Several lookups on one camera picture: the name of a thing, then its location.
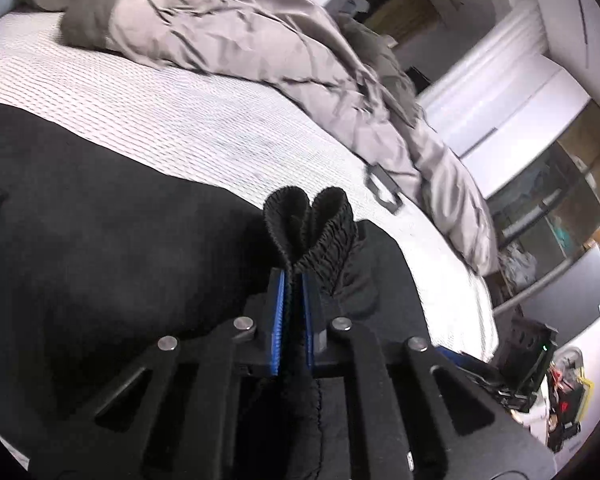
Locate black pants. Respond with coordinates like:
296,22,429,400
0,100,433,480

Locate grey duvet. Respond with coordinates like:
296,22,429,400
12,0,501,276

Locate dark monitor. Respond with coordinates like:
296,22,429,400
522,247,600,348

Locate bed with white ribbed sheet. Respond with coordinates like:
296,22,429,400
0,10,498,363

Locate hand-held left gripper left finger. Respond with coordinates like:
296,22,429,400
30,267,287,480

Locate crumpled grey cloth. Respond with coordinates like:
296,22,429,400
497,242,538,286

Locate black and red device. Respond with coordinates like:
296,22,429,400
547,345,596,453

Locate glass cabinet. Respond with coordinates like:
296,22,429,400
485,100,600,281

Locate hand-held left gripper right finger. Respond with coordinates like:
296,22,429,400
302,274,556,480

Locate small black rectangular object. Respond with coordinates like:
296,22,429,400
364,162,403,216

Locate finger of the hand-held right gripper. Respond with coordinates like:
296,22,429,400
437,346,503,393

